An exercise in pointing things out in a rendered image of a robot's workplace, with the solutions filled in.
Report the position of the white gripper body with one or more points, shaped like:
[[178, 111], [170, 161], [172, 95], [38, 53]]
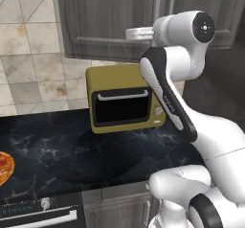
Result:
[[139, 34]]

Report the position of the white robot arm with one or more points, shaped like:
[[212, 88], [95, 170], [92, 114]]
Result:
[[220, 148]]

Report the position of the grey base cabinet door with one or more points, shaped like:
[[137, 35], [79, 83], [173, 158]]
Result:
[[118, 211]]

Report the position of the yellow toaster oven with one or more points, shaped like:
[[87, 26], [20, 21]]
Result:
[[118, 77]]

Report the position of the black toaster oven door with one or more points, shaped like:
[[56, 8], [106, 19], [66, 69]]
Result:
[[122, 110]]

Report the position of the white toaster oven knob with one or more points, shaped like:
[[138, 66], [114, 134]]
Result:
[[159, 111]]

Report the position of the pizza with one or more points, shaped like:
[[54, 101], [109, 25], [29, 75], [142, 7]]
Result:
[[4, 168]]

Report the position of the silver oven knob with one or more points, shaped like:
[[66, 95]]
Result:
[[46, 203]]

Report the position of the black oven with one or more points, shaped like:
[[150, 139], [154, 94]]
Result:
[[22, 217]]

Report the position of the grey wood wall cabinet door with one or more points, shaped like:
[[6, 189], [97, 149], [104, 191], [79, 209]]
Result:
[[223, 2], [105, 18]]

